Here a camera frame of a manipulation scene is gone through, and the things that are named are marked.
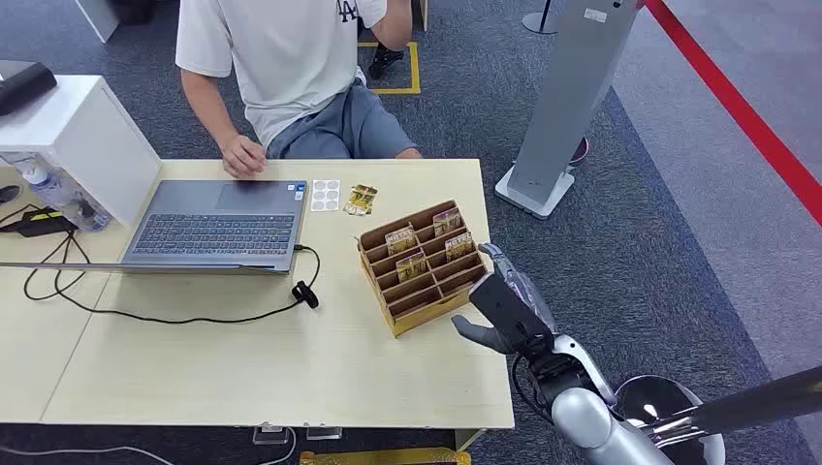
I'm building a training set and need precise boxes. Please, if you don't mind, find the person's right hand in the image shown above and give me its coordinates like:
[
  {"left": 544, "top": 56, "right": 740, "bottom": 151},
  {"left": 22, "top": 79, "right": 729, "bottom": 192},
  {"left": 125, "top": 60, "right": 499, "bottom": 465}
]
[{"left": 220, "top": 134, "right": 269, "bottom": 180}]

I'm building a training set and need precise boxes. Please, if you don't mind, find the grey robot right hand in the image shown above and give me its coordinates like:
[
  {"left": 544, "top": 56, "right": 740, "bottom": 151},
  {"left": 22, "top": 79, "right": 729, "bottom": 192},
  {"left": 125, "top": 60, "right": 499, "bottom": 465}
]
[{"left": 450, "top": 241, "right": 560, "bottom": 358}]

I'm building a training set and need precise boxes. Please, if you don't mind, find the gold card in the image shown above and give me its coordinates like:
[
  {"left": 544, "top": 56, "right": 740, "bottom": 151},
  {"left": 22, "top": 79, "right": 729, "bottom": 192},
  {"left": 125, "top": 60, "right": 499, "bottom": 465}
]
[
  {"left": 395, "top": 250, "right": 429, "bottom": 283},
  {"left": 384, "top": 224, "right": 420, "bottom": 256},
  {"left": 432, "top": 206, "right": 464, "bottom": 238},
  {"left": 342, "top": 184, "right": 379, "bottom": 218},
  {"left": 444, "top": 232, "right": 475, "bottom": 262}
]

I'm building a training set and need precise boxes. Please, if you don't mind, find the wooden slotted card holder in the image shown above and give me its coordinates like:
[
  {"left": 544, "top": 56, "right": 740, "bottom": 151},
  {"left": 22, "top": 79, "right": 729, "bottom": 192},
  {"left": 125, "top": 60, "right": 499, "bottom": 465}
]
[{"left": 356, "top": 199, "right": 490, "bottom": 339}]

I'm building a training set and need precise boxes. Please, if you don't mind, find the person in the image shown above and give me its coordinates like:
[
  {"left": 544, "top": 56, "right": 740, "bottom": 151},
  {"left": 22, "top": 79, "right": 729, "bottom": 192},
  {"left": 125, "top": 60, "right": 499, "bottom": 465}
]
[{"left": 174, "top": 0, "right": 426, "bottom": 181}]

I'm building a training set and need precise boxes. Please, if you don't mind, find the grey laptop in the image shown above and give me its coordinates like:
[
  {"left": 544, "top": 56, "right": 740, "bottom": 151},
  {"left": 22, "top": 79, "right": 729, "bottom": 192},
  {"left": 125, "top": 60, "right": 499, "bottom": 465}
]
[{"left": 0, "top": 179, "right": 309, "bottom": 276}]

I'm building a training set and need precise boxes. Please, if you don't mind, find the white round sticker sheet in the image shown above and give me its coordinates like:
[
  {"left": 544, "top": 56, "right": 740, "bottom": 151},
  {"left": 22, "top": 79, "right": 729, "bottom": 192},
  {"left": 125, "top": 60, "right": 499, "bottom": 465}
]
[{"left": 310, "top": 178, "right": 342, "bottom": 213}]

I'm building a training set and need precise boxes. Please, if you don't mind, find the white cabinet box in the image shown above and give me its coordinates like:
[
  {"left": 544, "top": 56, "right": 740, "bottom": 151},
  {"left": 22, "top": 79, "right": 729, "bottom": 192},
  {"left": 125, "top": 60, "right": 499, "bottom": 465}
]
[{"left": 0, "top": 74, "right": 164, "bottom": 230}]

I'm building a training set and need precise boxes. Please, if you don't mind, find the clear plastic water bottle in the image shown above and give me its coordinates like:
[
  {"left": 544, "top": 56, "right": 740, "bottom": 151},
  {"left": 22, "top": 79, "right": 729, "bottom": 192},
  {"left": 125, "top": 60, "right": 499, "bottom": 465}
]
[{"left": 13, "top": 157, "right": 112, "bottom": 233}]

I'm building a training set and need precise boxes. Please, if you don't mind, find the grey kiosk stand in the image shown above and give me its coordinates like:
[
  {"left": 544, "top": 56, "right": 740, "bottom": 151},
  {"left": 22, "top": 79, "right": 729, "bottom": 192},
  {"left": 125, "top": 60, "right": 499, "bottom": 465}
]
[{"left": 493, "top": 0, "right": 644, "bottom": 221}]

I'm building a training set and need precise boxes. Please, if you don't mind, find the white furniture panel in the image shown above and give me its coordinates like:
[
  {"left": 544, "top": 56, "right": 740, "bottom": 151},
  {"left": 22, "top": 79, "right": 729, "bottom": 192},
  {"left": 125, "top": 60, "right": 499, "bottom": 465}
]
[{"left": 74, "top": 0, "right": 121, "bottom": 44}]

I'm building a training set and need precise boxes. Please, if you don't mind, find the black power adapter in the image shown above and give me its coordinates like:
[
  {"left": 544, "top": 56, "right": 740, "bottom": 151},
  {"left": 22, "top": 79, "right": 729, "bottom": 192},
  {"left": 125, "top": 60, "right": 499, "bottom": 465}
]
[{"left": 0, "top": 206, "right": 79, "bottom": 239}]

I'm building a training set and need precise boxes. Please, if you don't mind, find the black oblong device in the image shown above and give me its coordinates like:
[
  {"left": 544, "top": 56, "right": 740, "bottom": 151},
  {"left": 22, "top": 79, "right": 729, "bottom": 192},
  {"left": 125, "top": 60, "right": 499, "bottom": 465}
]
[{"left": 0, "top": 61, "right": 58, "bottom": 117}]

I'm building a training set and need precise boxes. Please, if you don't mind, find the round stanchion base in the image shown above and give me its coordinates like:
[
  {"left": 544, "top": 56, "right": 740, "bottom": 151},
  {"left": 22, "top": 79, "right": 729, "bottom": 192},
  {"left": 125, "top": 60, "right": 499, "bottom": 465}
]
[{"left": 521, "top": 0, "right": 561, "bottom": 35}]

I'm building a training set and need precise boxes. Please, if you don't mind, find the red barrier belt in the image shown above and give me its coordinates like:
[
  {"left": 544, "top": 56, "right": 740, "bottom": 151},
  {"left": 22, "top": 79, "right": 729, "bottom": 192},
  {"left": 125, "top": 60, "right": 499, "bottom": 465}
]
[{"left": 644, "top": 0, "right": 822, "bottom": 227}]

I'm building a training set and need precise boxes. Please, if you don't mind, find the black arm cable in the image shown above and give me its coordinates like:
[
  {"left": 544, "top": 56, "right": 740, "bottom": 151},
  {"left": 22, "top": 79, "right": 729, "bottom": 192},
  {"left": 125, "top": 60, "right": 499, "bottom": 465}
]
[{"left": 509, "top": 351, "right": 557, "bottom": 425}]

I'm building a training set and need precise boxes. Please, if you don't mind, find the black laptop power cable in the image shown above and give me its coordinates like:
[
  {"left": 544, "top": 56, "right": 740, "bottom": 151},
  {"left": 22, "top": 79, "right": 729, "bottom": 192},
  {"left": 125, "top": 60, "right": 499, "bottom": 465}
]
[{"left": 22, "top": 230, "right": 322, "bottom": 326}]

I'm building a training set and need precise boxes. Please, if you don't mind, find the chrome stanchion post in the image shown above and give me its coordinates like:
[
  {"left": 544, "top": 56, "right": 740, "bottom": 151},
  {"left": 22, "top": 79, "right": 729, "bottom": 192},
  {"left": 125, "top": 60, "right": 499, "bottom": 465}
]
[{"left": 613, "top": 364, "right": 822, "bottom": 465}]

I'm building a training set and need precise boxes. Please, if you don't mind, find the white floor cable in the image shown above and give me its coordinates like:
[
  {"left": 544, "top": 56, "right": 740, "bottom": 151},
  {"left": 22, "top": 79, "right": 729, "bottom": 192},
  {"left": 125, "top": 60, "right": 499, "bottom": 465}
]
[{"left": 0, "top": 427, "right": 299, "bottom": 465}]

